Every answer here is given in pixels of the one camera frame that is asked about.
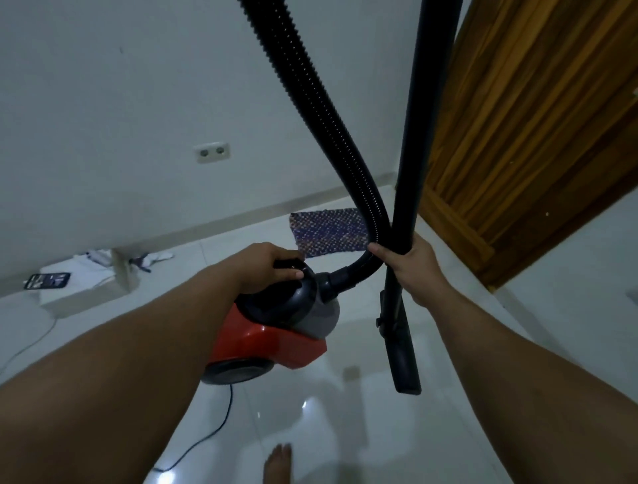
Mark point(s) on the person's left hand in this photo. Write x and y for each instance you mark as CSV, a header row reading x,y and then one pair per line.
x,y
259,267

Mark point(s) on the person's right hand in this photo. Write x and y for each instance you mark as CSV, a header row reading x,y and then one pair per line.
x,y
416,272

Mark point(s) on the person's left thumb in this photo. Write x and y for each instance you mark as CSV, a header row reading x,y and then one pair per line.
x,y
289,274

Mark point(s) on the person's right thumb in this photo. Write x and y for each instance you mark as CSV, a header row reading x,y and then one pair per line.
x,y
381,253

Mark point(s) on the red and black vacuum cleaner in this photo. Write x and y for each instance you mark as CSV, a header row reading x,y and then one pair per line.
x,y
279,324

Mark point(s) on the black vacuum wand tube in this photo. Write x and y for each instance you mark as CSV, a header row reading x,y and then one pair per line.
x,y
416,199

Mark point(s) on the person's right forearm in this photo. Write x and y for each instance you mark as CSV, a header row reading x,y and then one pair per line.
x,y
528,399

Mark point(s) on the person's left forearm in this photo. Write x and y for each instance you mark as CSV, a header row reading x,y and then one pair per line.
x,y
114,379

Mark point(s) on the purple woven doormat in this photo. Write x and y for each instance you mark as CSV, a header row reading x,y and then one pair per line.
x,y
331,232

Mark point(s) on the white and blue small items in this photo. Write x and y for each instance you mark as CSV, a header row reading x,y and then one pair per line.
x,y
149,259

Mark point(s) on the person's foot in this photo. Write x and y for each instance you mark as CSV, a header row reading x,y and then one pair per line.
x,y
277,464

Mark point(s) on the wooden door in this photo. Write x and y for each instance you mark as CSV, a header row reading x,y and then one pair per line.
x,y
538,129

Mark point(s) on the white box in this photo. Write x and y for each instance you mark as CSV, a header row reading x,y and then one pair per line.
x,y
82,289

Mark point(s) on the white double wall socket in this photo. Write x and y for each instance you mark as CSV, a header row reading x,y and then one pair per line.
x,y
213,151

